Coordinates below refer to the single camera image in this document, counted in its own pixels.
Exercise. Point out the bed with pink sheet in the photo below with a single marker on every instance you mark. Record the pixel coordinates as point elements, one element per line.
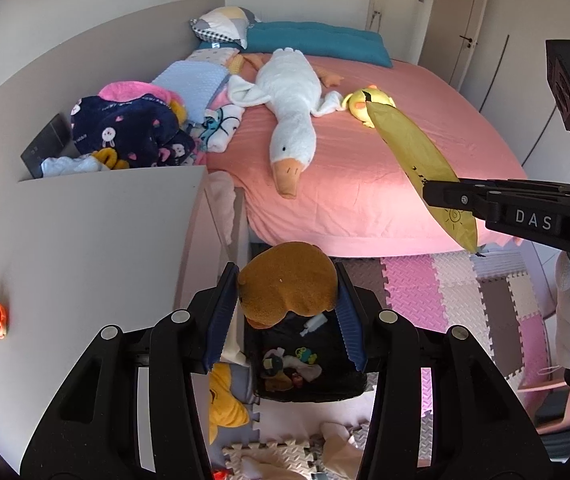
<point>365,185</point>

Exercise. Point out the white and blue cloth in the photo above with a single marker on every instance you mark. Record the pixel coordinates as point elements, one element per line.
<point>70,165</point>

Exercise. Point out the brown plush toy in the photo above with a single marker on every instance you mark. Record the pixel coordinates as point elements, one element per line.
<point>285,280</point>

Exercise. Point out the pastel foam floor mat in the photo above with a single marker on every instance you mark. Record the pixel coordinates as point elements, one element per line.
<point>465,300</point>

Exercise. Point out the white sock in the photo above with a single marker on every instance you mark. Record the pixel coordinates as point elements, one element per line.
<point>307,372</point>

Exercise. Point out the pink stool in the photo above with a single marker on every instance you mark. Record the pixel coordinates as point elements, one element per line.
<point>557,386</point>

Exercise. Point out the yellow duck plush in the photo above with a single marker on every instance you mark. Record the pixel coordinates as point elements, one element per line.
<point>360,102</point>

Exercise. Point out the white printed cloth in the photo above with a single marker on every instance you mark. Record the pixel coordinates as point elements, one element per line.
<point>225,132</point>

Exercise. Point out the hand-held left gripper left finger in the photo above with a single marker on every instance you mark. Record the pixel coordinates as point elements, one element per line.
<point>222,320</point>

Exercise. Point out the light blue blanket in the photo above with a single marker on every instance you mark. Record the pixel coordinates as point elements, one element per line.
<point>190,85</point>

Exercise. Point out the beige door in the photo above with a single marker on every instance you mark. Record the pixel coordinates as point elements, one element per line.
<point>450,10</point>

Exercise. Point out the navy printed blanket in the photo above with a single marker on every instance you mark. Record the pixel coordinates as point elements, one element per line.
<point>125,125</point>

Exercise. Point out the dark green plush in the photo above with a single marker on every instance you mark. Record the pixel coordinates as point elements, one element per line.
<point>272,362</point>

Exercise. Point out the black storage bin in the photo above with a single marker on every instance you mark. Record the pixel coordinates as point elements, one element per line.
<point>325,391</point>

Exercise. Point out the small white bottle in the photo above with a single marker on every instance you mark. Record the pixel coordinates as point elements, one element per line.
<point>315,325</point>

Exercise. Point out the long yellow plush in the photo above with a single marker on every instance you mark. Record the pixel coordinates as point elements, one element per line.
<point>410,150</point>

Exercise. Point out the teal pillow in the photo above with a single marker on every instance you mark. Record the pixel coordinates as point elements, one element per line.
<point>315,40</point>

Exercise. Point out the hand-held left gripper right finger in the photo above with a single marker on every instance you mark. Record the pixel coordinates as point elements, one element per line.
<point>347,330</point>

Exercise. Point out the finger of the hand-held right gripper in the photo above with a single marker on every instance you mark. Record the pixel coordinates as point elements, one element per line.
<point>465,197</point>

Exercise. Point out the white goose plush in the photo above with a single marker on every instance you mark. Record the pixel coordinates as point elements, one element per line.
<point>290,105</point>

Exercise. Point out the dark wall socket panel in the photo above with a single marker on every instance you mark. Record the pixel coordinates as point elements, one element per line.
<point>45,147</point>

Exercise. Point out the pale pink hanging cloth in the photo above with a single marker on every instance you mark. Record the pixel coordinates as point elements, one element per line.
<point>220,195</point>

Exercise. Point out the patchwork pillow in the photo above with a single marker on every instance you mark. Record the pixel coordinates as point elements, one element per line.
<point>222,22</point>

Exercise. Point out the small brown toy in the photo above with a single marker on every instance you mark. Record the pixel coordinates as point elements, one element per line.
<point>276,384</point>

